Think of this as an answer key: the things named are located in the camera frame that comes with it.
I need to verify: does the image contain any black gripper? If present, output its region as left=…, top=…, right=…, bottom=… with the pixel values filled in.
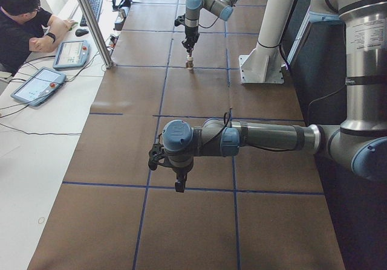
left=170, top=158, right=194, bottom=192
left=181, top=27, right=200, bottom=50

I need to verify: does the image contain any white PPR valve with brass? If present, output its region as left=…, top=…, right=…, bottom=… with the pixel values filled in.
left=186, top=55, right=194, bottom=71

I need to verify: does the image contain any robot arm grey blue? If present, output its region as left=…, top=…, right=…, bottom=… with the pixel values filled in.
left=175, top=0, right=239, bottom=54
left=148, top=0, right=386, bottom=192

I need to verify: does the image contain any black keyboard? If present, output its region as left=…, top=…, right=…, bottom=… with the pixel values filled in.
left=79, top=0, right=103, bottom=27

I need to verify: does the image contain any black computer mouse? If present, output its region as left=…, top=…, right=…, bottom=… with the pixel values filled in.
left=75, top=28, right=89, bottom=37

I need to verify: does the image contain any teach pendant far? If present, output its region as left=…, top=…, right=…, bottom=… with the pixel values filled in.
left=53, top=40, right=89, bottom=71

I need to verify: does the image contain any teach pendant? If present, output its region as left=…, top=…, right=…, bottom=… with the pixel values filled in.
left=11, top=67, right=67, bottom=107
left=53, top=40, right=89, bottom=71

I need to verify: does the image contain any white side desk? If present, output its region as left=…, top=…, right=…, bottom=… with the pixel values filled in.
left=0, top=0, right=137, bottom=270

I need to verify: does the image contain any teach pendant near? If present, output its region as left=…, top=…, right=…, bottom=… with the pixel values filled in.
left=11, top=67, right=67, bottom=107

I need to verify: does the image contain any person in black shirt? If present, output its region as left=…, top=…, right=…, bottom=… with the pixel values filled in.
left=1, top=0, right=76, bottom=75

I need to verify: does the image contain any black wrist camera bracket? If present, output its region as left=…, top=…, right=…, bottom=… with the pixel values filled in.
left=174, top=14, right=186, bottom=27
left=148, top=143, right=170, bottom=171

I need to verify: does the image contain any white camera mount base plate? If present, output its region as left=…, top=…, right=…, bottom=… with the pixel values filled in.
left=238, top=54, right=285, bottom=84

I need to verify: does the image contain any white camera stand column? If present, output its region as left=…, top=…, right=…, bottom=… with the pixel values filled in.
left=256, top=0, right=295, bottom=60

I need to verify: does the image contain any black pendant cable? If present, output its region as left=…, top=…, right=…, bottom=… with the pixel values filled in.
left=0, top=51, right=100, bottom=137

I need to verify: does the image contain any aluminium profile post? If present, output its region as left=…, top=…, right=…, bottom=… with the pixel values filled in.
left=77, top=0, right=114, bottom=69

